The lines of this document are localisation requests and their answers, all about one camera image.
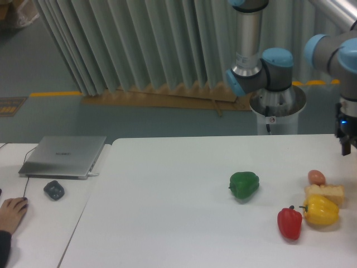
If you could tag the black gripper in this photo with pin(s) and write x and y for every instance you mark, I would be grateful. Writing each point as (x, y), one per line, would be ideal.
(345, 129)

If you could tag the yellow bell pepper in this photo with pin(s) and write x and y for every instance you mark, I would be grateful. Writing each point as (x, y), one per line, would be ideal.
(320, 211)

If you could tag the dark sleeve forearm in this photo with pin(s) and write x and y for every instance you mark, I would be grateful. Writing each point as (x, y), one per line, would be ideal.
(5, 239)

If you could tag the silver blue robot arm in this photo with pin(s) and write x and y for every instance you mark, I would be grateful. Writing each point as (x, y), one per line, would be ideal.
(267, 76)

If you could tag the red bell pepper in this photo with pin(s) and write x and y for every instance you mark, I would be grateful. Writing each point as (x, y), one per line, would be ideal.
(289, 223)

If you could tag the green bell pepper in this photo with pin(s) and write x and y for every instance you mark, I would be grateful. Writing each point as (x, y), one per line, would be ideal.
(244, 184)

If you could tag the person's hand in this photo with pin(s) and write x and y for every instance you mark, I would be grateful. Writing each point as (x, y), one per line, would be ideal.
(12, 212)

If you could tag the brown egg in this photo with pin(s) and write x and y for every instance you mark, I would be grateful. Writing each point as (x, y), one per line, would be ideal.
(316, 177)

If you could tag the bread slice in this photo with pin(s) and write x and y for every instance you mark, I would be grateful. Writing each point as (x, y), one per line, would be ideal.
(334, 193)

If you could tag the brown cardboard sheet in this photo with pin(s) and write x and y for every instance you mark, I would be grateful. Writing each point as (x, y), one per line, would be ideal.
(219, 99)

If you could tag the grey pleated curtain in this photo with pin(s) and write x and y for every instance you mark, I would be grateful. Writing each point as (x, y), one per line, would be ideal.
(108, 45)

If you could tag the silver laptop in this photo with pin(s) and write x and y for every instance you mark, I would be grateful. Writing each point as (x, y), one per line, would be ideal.
(67, 157)

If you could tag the black small device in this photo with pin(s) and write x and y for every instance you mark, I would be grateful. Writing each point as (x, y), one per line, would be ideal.
(54, 190)

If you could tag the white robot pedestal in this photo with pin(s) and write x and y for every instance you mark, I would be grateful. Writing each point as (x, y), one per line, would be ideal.
(277, 113)

